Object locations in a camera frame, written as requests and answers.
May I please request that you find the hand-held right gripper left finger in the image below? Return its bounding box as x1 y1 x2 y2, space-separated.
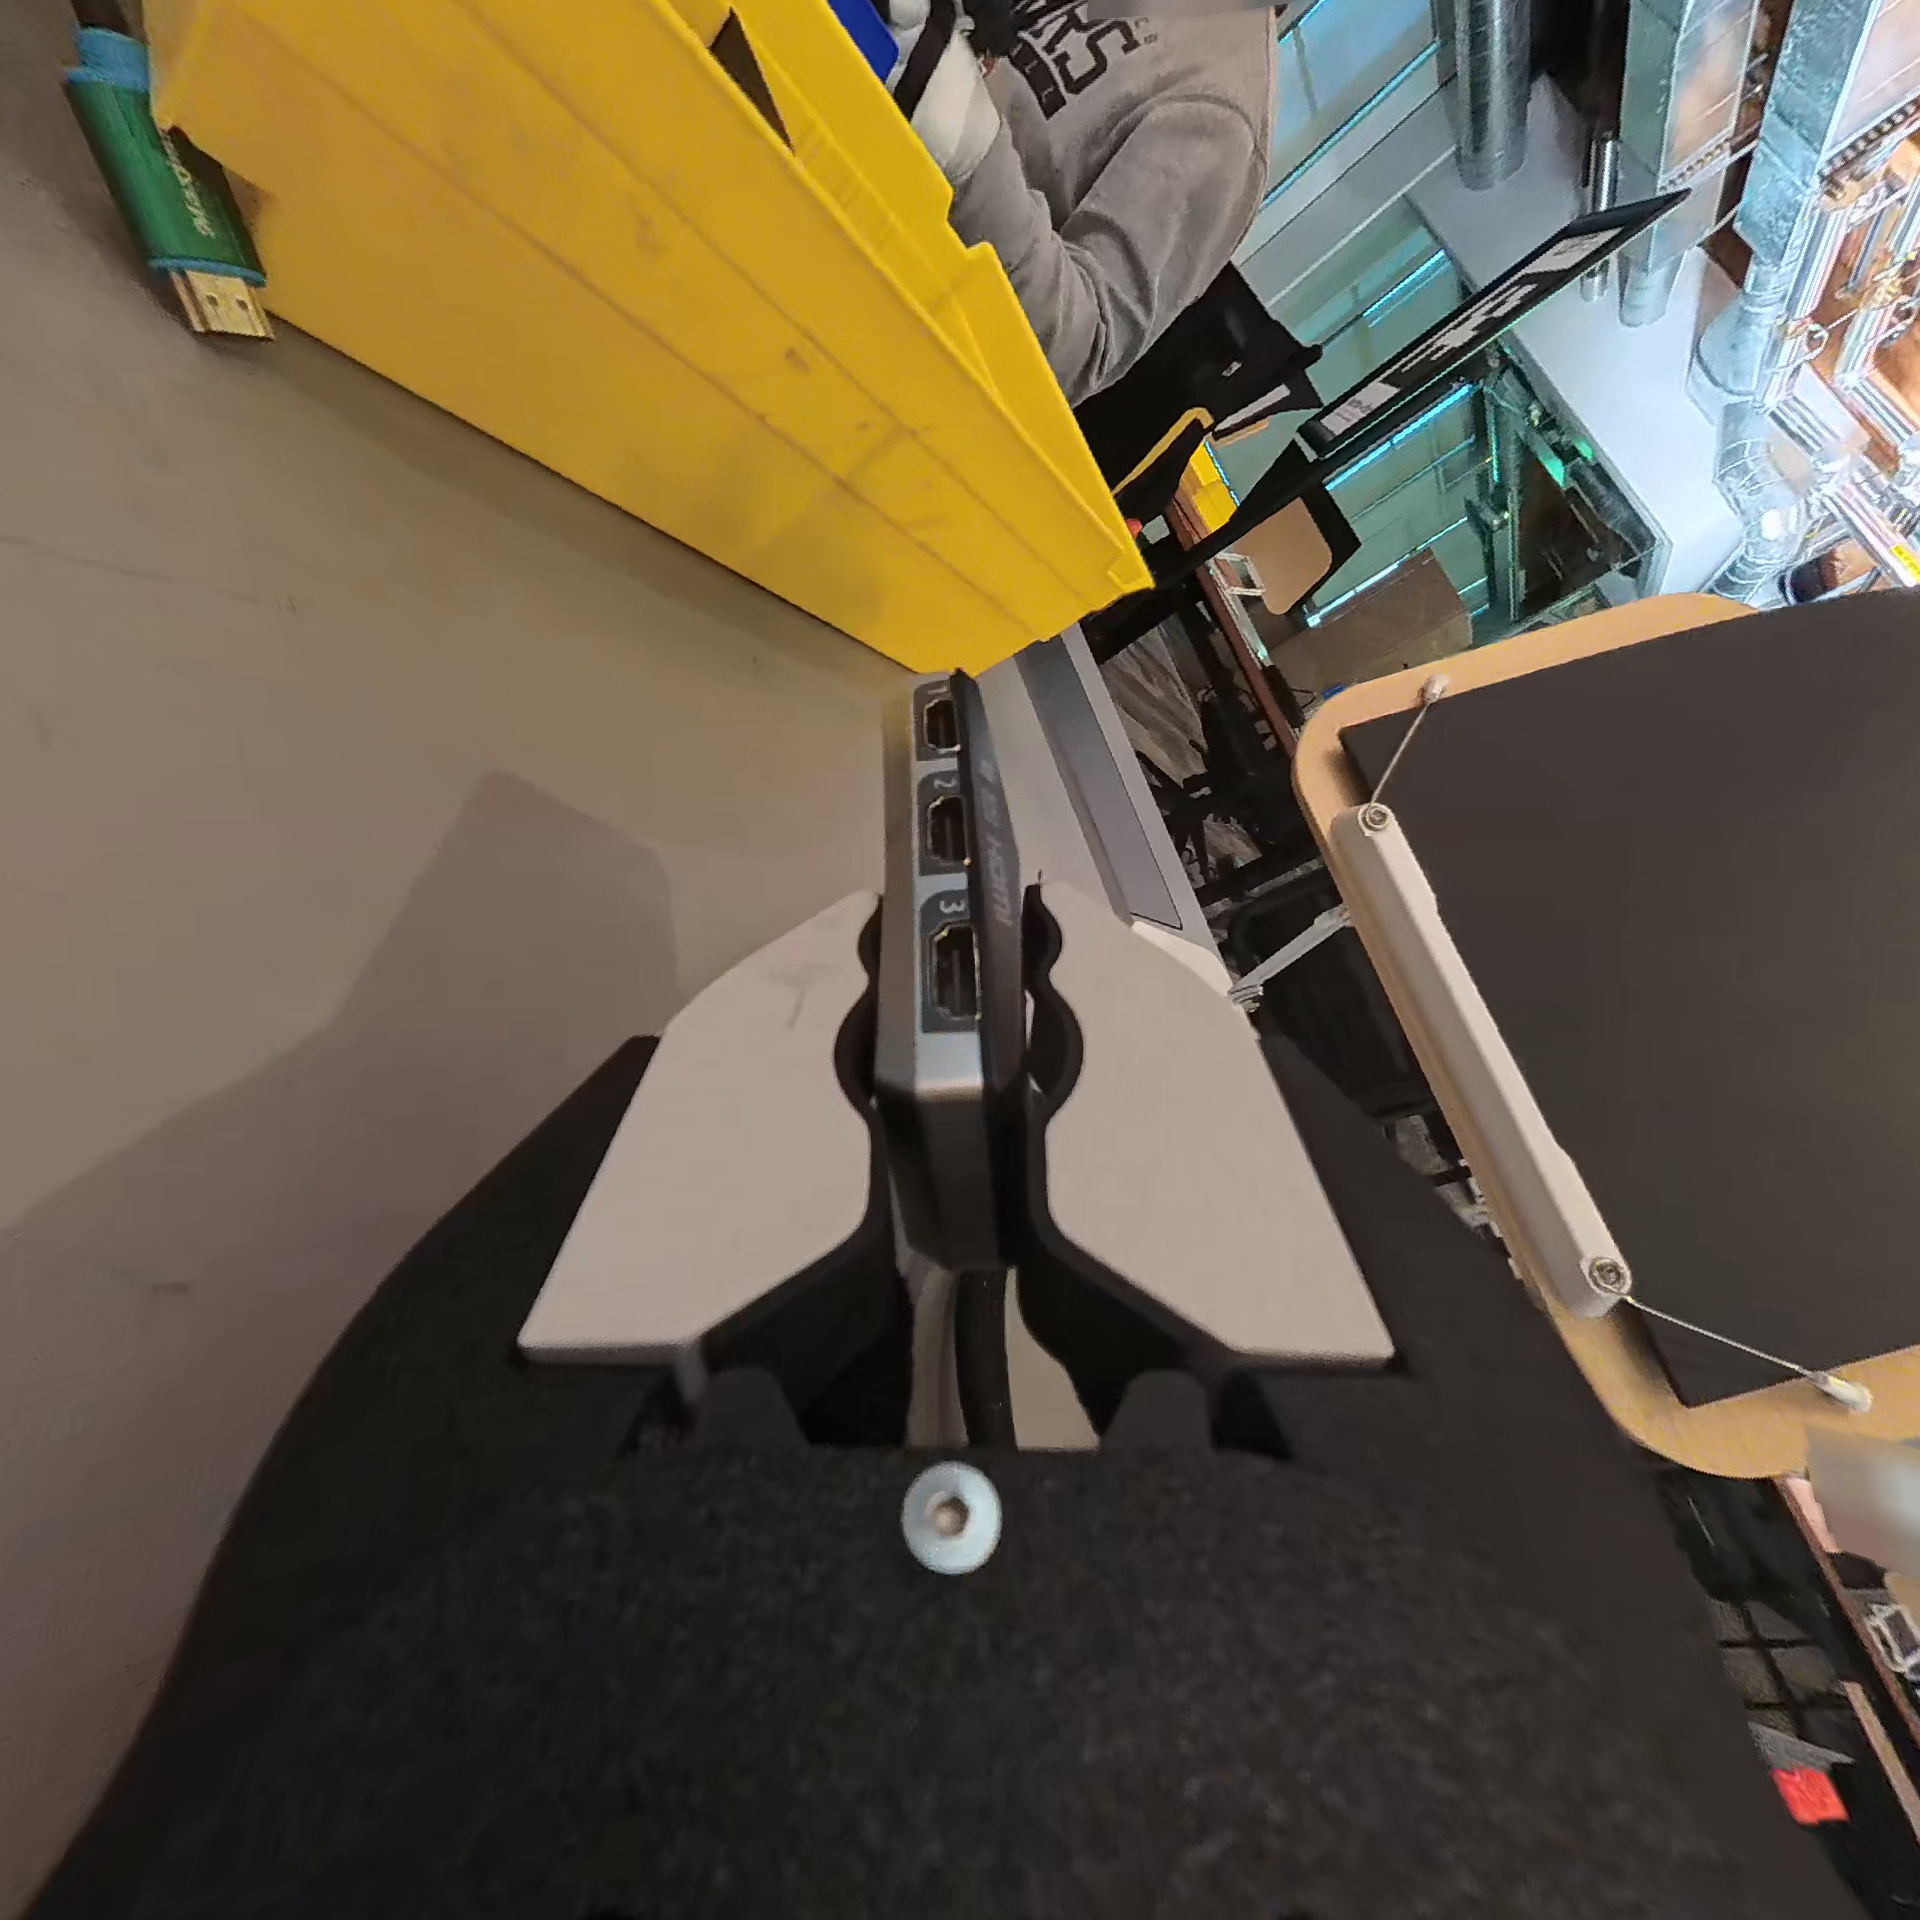
513 890 910 1450

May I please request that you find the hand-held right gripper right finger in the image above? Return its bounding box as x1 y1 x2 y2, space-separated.
1015 883 1395 1450

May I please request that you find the silver hub adapter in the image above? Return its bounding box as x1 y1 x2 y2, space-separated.
872 666 1038 1272

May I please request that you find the yellow plastic bin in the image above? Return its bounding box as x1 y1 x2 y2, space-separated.
141 0 1158 676

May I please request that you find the green-plug braided HDMI cable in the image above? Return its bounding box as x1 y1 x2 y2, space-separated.
63 0 279 344

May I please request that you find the grey desk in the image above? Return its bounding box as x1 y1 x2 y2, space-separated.
0 0 1252 1906

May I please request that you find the wood-framed black panel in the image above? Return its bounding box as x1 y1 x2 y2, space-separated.
1291 584 1920 1478

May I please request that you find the black bag yellow trim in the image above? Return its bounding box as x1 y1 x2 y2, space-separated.
1072 262 1329 518

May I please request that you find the black white marker board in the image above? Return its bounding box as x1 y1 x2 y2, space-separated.
1300 186 1696 457

